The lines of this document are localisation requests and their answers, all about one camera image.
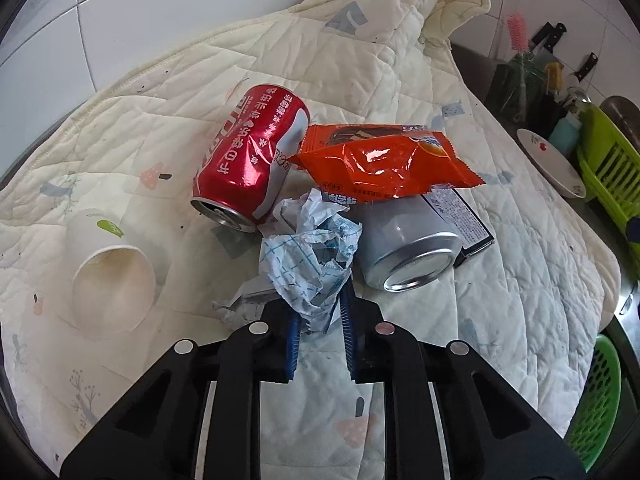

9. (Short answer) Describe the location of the red soda can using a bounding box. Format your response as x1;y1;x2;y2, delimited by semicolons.
190;84;312;234

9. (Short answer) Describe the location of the white paper cup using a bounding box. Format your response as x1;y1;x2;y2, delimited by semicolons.
67;208;171;337

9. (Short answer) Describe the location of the steel pot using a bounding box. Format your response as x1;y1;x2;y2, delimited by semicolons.
600;95;640;126

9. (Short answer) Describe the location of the yellow brush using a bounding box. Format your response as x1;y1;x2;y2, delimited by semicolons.
545;62;564;96

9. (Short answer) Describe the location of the dark small box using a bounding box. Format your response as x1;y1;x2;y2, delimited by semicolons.
422;187;496;268

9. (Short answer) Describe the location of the dark utensil holder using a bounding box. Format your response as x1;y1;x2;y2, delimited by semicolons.
492;55;566;131

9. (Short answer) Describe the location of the cream quilted blanket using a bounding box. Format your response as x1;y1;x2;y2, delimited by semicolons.
0;0;622;480

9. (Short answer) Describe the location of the teal bottle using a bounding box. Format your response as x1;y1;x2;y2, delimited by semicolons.
548;112;583;157

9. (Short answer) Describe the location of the green plastic basket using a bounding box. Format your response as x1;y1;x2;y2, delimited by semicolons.
565;334;624;472

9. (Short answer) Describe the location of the green dish rack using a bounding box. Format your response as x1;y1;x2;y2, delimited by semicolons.
577;105;640;281

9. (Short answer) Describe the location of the black handled knife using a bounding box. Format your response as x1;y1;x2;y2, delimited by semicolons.
530;22;567;57
572;52;599;82

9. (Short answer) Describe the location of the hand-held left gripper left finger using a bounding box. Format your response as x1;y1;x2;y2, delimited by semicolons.
60;300;301;480

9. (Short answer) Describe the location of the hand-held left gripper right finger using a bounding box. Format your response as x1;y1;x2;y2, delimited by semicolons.
337;285;586;480

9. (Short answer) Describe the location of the silver drink can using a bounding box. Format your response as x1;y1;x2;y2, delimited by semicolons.
352;192;463;292

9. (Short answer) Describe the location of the white blue paper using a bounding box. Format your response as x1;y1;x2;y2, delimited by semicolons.
212;189;363;334

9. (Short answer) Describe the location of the pink bottle brush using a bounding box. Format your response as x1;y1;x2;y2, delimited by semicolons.
506;14;530;122

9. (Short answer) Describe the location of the orange snack wrapper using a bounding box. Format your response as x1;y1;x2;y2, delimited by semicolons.
289;122;487;205

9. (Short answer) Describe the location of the white bowl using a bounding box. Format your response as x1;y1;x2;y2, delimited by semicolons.
516;128;587;200

